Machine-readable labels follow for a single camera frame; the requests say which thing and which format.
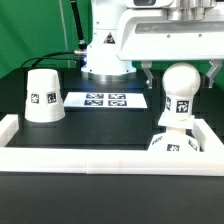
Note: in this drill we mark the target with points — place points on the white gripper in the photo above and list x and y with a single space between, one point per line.
147 35

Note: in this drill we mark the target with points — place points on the white lamp bulb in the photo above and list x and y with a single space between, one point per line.
181 82

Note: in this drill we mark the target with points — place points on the white lamp base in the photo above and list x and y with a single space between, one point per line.
174 138

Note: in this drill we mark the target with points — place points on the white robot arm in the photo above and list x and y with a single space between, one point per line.
103 62

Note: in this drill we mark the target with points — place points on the white lamp shade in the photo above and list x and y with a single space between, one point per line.
44 102

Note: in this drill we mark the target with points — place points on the white marker sheet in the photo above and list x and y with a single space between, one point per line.
105 100

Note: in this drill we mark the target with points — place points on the white U-shaped frame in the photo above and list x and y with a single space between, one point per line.
208 162

